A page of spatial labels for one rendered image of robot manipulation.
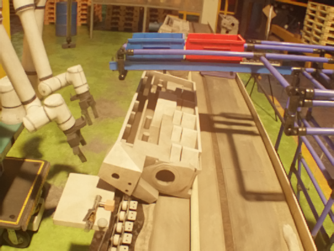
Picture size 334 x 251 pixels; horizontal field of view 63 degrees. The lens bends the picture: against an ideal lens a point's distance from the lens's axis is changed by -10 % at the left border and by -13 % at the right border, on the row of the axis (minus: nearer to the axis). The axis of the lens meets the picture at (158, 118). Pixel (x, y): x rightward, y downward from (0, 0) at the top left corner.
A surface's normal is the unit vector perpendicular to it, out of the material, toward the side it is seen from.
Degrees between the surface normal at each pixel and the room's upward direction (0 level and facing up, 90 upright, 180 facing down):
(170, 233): 0
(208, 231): 0
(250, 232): 0
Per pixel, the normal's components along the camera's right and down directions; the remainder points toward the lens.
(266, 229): 0.09, -0.89
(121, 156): 0.15, -0.41
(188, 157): 0.22, -0.66
